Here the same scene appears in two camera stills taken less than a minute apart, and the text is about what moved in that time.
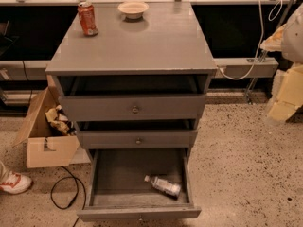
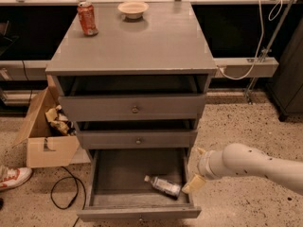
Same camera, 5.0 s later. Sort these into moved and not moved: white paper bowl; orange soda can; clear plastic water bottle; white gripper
Moved: white gripper
Not moved: white paper bowl; orange soda can; clear plastic water bottle
